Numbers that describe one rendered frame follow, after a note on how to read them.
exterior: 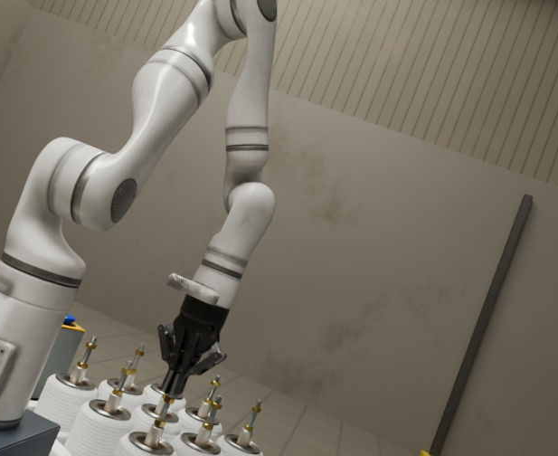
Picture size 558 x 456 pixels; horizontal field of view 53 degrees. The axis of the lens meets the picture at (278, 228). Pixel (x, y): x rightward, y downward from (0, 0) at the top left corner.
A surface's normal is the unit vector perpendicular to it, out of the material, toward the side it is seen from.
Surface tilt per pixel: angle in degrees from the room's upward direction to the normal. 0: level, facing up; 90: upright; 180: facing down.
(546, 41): 90
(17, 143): 90
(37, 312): 90
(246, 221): 107
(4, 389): 90
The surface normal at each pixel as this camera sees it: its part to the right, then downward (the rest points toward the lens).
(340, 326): -0.14, -0.15
